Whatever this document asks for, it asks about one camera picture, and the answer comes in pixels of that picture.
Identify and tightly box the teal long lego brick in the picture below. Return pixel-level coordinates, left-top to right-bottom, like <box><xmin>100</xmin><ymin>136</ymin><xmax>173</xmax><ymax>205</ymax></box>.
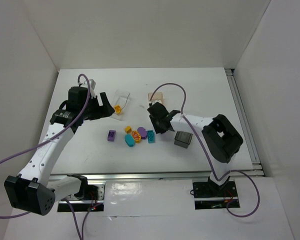
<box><xmin>147</xmin><ymin>130</ymin><xmax>155</xmax><ymax>144</ymax></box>

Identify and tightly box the purple small lego brick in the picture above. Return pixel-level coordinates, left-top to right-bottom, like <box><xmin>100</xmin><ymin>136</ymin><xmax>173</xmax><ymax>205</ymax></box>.
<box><xmin>107</xmin><ymin>130</ymin><xmax>116</xmax><ymax>142</ymax></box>

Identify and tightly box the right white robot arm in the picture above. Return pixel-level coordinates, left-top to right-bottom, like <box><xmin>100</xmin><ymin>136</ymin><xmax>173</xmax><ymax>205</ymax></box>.
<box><xmin>147</xmin><ymin>102</ymin><xmax>244</xmax><ymax>192</ymax></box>

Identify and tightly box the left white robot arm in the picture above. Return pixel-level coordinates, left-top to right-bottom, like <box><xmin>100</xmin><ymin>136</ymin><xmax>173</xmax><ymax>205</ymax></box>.
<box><xmin>4</xmin><ymin>86</ymin><xmax>115</xmax><ymax>216</ymax></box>

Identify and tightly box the clear plastic container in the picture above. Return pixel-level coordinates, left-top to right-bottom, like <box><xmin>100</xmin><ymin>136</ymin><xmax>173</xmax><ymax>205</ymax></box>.
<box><xmin>111</xmin><ymin>89</ymin><xmax>131</xmax><ymax>121</ymax></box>

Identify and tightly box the orange translucent container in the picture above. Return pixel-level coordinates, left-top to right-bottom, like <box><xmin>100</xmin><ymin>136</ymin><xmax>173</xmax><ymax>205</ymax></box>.
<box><xmin>148</xmin><ymin>92</ymin><xmax>164</xmax><ymax>107</ymax></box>

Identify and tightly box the purple oval lego piece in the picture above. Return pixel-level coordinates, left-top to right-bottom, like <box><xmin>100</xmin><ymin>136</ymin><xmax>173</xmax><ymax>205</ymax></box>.
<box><xmin>137</xmin><ymin>127</ymin><xmax>148</xmax><ymax>140</ymax></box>

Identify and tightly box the dark grey translucent container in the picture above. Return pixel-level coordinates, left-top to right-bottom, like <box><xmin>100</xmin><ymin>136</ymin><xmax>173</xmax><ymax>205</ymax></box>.
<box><xmin>174</xmin><ymin>131</ymin><xmax>193</xmax><ymax>149</ymax></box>

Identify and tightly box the small yellow lego brick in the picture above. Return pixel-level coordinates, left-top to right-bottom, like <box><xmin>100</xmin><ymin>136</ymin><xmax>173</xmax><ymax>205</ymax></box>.
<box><xmin>124</xmin><ymin>126</ymin><xmax>132</xmax><ymax>134</ymax></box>

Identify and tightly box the yellow oval printed lego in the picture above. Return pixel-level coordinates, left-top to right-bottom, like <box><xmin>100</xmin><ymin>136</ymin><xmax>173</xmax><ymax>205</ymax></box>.
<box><xmin>131</xmin><ymin>130</ymin><xmax>142</xmax><ymax>143</ymax></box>

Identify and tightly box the teal oval lego piece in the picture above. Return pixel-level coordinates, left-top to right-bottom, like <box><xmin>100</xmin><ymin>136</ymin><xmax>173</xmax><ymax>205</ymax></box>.
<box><xmin>124</xmin><ymin>134</ymin><xmax>136</xmax><ymax>147</ymax></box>

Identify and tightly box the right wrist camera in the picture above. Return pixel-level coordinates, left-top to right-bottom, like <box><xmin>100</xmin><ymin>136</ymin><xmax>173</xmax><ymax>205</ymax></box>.
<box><xmin>149</xmin><ymin>99</ymin><xmax>163</xmax><ymax>106</ymax></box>

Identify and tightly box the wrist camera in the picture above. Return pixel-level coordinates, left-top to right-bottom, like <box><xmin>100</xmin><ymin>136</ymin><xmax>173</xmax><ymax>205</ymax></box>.
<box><xmin>149</xmin><ymin>99</ymin><xmax>163</xmax><ymax>106</ymax></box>
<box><xmin>85</xmin><ymin>79</ymin><xmax>96</xmax><ymax>99</ymax></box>

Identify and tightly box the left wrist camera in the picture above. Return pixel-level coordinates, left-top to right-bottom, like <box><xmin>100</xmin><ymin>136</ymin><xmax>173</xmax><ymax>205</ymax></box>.
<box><xmin>85</xmin><ymin>79</ymin><xmax>96</xmax><ymax>99</ymax></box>

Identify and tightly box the aluminium right rail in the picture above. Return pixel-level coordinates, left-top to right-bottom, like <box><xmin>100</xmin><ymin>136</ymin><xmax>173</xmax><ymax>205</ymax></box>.
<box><xmin>224</xmin><ymin>68</ymin><xmax>264</xmax><ymax>172</ymax></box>

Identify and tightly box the aluminium rail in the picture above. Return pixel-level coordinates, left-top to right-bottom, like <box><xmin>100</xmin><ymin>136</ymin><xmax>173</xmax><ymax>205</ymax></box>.
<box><xmin>49</xmin><ymin>169</ymin><xmax>265</xmax><ymax>181</ymax></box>
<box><xmin>224</xmin><ymin>68</ymin><xmax>264</xmax><ymax>172</ymax></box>

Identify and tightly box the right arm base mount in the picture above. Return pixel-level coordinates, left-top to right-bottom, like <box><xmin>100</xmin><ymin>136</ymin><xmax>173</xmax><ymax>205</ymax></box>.
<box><xmin>190</xmin><ymin>181</ymin><xmax>240</xmax><ymax>210</ymax></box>

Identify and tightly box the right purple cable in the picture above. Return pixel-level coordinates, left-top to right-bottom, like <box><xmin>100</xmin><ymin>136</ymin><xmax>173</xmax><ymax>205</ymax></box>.
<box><xmin>148</xmin><ymin>82</ymin><xmax>261</xmax><ymax>218</ymax></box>

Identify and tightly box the purple cable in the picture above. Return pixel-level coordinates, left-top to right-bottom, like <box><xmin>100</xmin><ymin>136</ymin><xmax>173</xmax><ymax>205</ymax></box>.
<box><xmin>148</xmin><ymin>82</ymin><xmax>261</xmax><ymax>218</ymax></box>
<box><xmin>0</xmin><ymin>73</ymin><xmax>101</xmax><ymax>240</ymax></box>

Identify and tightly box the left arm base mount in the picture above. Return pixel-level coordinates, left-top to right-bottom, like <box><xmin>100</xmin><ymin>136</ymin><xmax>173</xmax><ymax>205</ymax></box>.
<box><xmin>57</xmin><ymin>182</ymin><xmax>106</xmax><ymax>213</ymax></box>

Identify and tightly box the aluminium front rail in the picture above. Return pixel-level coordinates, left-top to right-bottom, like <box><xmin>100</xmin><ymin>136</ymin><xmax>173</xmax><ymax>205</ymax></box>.
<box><xmin>49</xmin><ymin>169</ymin><xmax>265</xmax><ymax>181</ymax></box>

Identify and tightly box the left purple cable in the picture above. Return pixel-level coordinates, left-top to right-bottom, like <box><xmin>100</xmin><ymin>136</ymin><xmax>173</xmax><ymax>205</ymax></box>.
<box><xmin>0</xmin><ymin>73</ymin><xmax>101</xmax><ymax>240</ymax></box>

